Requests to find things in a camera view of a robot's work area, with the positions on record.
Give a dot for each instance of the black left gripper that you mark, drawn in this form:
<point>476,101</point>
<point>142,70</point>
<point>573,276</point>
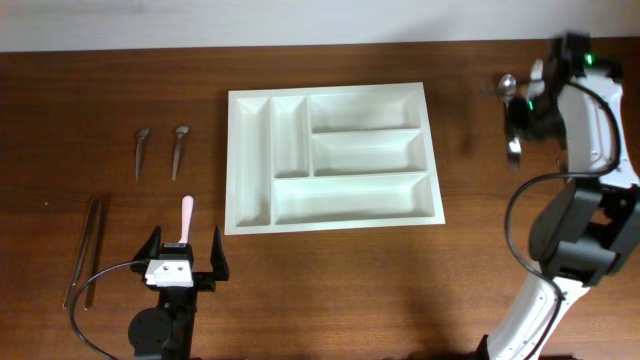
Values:
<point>206,281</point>

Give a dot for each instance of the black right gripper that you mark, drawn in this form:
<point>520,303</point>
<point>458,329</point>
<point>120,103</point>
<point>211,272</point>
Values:
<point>515,124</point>

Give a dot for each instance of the large metal spoon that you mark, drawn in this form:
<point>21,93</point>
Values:
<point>506,92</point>

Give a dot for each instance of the metal fork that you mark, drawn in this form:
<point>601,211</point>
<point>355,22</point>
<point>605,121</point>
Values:
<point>561,165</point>
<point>513,154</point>

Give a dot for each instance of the metal chopstick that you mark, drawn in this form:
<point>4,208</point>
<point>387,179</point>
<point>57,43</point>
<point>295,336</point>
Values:
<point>84,241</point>
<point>94,255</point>

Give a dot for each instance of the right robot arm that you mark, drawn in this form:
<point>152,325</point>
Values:
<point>590,229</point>

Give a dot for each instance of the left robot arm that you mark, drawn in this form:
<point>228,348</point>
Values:
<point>165,330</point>

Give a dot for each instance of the pink and white plastic knife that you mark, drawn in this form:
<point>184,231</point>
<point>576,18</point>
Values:
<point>187,206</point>

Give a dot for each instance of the small metal spoon right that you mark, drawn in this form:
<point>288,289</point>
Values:
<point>180,134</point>

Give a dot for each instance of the small metal spoon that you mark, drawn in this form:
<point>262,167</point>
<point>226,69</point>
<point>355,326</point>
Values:
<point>139,153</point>
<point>180,134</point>

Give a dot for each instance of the small metal spoon left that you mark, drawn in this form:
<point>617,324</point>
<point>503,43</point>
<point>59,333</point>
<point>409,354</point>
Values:
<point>139,153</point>

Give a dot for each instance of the white plastic cutlery tray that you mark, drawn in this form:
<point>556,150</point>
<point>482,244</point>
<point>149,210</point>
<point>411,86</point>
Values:
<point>328,158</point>

